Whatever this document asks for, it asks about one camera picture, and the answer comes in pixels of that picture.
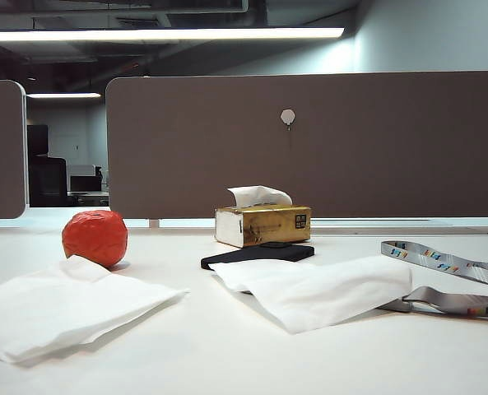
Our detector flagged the gold tissue pack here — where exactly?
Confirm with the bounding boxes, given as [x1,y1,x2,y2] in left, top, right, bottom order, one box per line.
[214,204,313,249]

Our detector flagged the white pulled tissue sheet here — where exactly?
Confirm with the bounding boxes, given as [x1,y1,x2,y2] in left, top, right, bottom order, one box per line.
[207,254,414,335]

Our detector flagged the white tissue in pack opening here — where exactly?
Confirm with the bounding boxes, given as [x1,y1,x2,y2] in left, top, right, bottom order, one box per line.
[226,184,293,207]

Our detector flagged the white folded tissue stack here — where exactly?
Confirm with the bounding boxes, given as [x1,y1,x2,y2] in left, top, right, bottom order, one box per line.
[0,253,191,365]

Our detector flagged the black smartphone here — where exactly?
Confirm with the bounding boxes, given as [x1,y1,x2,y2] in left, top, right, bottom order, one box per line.
[200,241,315,272]

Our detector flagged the white adhesive hook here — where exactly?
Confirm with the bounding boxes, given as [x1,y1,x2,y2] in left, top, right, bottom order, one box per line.
[280,109,297,134]

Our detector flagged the grey desk divider panel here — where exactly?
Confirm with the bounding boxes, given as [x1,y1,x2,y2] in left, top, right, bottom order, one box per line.
[105,70,488,220]

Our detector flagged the red wrapped ball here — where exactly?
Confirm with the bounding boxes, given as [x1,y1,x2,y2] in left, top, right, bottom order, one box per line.
[61,209,129,269]

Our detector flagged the black computer monitor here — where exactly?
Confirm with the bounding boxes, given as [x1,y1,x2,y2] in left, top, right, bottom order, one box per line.
[70,175,101,193]

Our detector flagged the long ceiling light strip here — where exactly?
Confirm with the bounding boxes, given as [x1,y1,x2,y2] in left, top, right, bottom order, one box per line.
[0,26,346,43]

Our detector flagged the black office chair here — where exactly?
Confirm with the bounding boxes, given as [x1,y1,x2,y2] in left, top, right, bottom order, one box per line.
[28,156,69,207]

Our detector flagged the short ceiling light strip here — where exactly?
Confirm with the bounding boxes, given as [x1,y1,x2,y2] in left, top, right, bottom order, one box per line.
[25,91,103,99]

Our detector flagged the black cabinet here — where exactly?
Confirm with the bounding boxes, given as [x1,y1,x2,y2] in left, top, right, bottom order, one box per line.
[26,124,49,158]

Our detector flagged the grey left divider panel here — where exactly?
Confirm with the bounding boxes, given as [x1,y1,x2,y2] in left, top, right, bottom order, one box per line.
[0,79,27,221]

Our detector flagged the grey printed lanyard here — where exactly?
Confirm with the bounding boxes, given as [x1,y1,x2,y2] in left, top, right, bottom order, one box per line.
[378,239,488,320]

